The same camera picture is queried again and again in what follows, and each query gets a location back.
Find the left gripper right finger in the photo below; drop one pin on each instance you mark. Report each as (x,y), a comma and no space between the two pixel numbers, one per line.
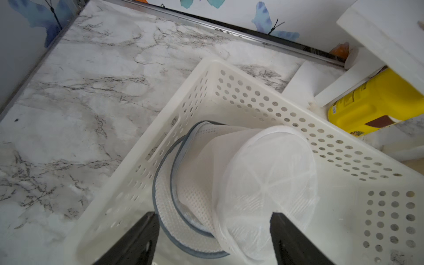
(291,246)

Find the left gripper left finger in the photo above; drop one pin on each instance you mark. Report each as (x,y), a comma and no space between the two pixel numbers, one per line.
(132,243)

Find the white plastic basket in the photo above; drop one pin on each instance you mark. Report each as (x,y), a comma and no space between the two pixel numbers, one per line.
(370,209)

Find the white tiered shelf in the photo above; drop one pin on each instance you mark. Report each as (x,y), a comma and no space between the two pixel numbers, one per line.
(391,35)

